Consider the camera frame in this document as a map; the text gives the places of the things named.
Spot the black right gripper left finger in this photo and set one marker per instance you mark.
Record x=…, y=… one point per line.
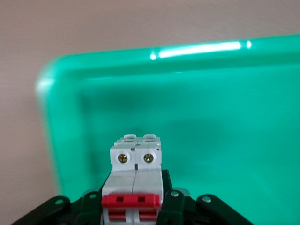
x=70, y=206

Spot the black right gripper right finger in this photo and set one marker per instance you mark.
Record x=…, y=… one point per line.
x=182, y=204

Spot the white red circuit breaker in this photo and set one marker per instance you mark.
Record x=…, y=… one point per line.
x=134, y=178

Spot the green plastic tray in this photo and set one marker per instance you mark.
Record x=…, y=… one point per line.
x=187, y=117

